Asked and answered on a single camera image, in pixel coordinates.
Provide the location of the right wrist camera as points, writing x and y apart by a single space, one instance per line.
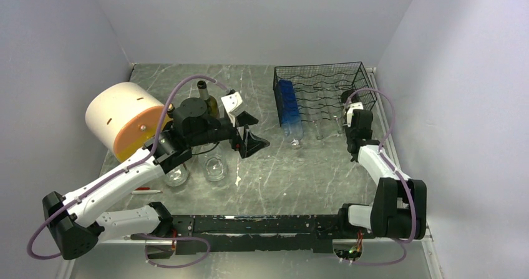
350 111

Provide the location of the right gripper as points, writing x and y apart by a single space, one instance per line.
349 130

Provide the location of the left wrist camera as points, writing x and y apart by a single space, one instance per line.
233 105

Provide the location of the black wire wine rack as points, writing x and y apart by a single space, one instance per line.
326 82

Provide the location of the clear slim glass bottle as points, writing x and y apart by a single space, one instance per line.
338 120

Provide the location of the clear round bottle white cap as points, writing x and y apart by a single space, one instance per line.
177 177

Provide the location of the white and orange drum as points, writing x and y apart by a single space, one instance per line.
123 117

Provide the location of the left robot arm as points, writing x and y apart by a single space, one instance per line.
81 219

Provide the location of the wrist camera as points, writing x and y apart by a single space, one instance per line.
233 105
350 111

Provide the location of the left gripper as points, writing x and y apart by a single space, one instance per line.
250 144

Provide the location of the dark green wine bottle front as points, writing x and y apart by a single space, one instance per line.
345 95

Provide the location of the small clear glass bottle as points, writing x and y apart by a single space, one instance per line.
317 119

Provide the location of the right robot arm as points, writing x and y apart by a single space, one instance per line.
399 206

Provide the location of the dark green wine bottle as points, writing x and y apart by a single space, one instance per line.
210 101
345 95

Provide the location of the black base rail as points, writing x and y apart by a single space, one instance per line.
243 233

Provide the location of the white pen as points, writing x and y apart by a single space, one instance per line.
146 192

